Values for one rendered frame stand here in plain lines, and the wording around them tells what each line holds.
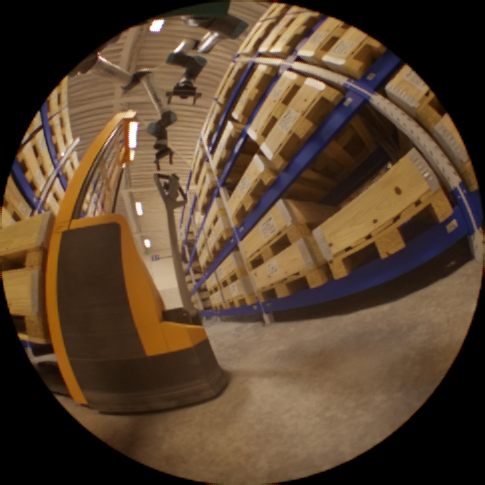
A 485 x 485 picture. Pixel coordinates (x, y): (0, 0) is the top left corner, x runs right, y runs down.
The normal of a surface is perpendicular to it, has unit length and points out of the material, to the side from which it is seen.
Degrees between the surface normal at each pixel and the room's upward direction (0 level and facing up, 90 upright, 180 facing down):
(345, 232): 90
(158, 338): 90
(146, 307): 90
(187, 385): 90
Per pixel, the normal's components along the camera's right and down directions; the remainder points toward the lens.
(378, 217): -0.85, 0.12
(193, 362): 0.41, -0.44
